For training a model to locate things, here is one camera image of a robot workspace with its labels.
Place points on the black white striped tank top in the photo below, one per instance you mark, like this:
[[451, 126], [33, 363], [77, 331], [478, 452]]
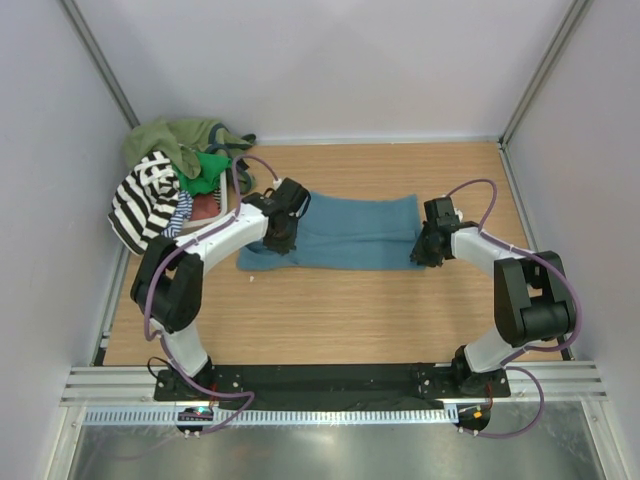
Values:
[[144, 202]]

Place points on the olive green tank top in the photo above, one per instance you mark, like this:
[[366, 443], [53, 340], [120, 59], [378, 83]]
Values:
[[179, 140]]

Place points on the blue white striped tank top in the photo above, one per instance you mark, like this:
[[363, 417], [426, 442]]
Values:
[[181, 215]]

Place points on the bright green tank top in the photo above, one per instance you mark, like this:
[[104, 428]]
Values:
[[208, 180]]

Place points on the red tank top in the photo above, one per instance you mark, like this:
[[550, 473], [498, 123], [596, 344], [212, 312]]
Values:
[[204, 207]]

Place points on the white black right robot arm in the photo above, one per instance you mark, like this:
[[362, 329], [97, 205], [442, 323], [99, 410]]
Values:
[[532, 300]]

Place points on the aluminium frame rail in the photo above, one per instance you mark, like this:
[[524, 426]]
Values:
[[557, 381]]

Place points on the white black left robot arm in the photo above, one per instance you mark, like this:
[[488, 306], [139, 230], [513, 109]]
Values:
[[168, 285]]

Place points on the white laundry basket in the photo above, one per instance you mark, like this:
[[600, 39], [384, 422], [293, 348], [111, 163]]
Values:
[[221, 195]]

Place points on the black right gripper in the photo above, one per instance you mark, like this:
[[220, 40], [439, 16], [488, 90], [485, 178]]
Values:
[[419, 252]]

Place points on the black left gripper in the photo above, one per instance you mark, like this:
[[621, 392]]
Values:
[[282, 247]]

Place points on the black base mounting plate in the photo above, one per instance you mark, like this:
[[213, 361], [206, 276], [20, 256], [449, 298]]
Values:
[[351, 386]]

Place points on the perforated cable duct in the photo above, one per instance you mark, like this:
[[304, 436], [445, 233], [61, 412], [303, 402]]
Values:
[[201, 416]]

